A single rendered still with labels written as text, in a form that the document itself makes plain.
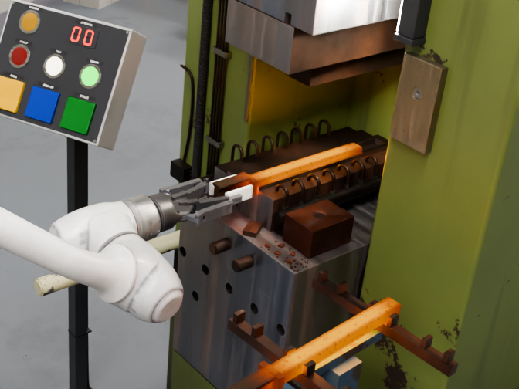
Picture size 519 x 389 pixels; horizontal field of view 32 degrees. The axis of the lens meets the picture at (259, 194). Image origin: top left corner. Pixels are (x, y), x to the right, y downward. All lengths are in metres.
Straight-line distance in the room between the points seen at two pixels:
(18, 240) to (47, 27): 0.85
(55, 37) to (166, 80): 2.78
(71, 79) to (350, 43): 0.69
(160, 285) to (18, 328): 1.60
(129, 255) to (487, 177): 0.64
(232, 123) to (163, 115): 2.41
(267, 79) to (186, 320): 0.60
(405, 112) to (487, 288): 0.38
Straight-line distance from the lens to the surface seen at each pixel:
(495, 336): 1.98
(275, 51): 1.78
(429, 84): 1.68
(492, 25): 1.60
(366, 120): 2.32
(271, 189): 1.92
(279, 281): 1.85
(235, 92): 2.13
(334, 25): 1.73
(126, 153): 4.18
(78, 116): 2.15
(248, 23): 1.83
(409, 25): 1.67
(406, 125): 1.74
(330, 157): 2.05
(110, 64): 2.14
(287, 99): 2.18
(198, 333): 2.17
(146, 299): 1.56
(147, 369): 2.95
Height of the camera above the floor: 1.92
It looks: 29 degrees down
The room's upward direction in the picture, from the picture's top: 6 degrees clockwise
